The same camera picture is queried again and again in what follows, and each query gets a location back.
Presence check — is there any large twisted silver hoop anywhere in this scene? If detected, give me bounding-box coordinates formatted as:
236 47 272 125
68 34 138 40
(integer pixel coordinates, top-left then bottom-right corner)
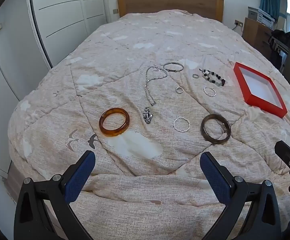
173 116 191 133

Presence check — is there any wooden dresser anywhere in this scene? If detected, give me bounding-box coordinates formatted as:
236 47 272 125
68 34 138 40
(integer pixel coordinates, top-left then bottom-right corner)
242 17 273 61

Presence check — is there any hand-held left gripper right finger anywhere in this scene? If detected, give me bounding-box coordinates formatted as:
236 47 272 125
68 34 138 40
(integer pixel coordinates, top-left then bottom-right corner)
200 151 281 240

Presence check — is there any amber bangle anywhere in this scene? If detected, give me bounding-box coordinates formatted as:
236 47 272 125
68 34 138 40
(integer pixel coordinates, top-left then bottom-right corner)
99 107 131 138

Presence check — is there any silver pendant charm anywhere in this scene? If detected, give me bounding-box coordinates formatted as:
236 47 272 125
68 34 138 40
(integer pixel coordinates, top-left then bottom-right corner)
142 106 153 125

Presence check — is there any thin silver bangle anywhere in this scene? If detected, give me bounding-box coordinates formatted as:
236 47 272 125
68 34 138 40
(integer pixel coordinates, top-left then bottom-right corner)
163 62 185 73

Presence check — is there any black bag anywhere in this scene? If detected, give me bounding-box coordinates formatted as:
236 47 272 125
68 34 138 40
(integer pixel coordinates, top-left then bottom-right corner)
270 28 290 46

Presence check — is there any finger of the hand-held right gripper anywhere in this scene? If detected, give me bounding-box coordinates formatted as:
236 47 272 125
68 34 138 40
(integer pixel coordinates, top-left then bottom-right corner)
275 140 290 173

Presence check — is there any white printer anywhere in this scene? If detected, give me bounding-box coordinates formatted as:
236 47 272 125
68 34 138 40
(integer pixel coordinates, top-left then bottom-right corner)
248 7 276 27

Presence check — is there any red shallow box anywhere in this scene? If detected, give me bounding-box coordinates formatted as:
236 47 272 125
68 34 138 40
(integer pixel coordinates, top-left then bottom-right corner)
233 62 288 119

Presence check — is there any beige bird print blanket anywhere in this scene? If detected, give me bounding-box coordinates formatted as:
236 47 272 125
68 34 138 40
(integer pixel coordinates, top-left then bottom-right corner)
7 9 290 240

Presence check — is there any black and white beaded bracelet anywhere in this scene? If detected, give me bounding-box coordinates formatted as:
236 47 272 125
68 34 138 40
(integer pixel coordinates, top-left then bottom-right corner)
199 68 227 87

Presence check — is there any small twisted silver hoop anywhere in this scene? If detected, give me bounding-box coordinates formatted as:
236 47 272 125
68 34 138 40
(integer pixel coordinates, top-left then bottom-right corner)
203 86 217 97

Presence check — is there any silver chain necklace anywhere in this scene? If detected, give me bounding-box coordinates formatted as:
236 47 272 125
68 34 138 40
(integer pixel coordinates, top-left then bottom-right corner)
144 65 169 107

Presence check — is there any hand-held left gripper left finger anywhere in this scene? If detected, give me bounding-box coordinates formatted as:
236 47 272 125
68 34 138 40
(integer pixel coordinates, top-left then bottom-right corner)
14 150 96 240

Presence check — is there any dark brown bangle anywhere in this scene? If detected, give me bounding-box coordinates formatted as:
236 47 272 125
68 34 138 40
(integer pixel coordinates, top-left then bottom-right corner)
200 114 232 145

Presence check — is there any wooden headboard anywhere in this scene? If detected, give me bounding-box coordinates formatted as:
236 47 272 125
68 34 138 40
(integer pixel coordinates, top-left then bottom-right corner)
117 0 224 22

